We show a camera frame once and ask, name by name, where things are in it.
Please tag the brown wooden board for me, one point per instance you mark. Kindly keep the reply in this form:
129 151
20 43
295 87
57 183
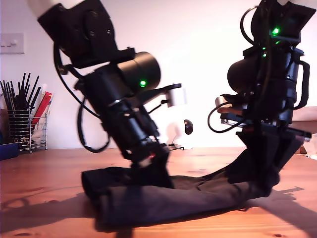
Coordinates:
3 119

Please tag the dark grey underwear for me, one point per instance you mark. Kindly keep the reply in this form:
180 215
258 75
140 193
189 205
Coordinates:
173 203

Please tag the white paper sleeve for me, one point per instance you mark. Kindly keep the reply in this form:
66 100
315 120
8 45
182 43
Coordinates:
39 132

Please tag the wooden chair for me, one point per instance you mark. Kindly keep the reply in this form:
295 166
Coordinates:
314 114

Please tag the white round security camera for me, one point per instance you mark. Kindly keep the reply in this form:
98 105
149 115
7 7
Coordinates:
179 136

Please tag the white tissue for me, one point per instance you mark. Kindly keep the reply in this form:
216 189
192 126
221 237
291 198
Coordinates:
314 148

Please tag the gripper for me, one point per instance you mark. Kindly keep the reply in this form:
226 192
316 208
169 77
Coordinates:
133 134
275 114

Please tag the red chopstick packet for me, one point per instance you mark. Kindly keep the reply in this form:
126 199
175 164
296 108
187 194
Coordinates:
40 109

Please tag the white light switch plate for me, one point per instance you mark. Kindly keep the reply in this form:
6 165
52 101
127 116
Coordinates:
12 44

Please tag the black chopstick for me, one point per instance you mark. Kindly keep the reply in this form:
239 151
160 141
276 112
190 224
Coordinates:
7 94
11 95
13 89
33 89
21 85
27 84
35 98

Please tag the blue box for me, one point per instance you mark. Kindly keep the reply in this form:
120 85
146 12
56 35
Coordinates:
8 151

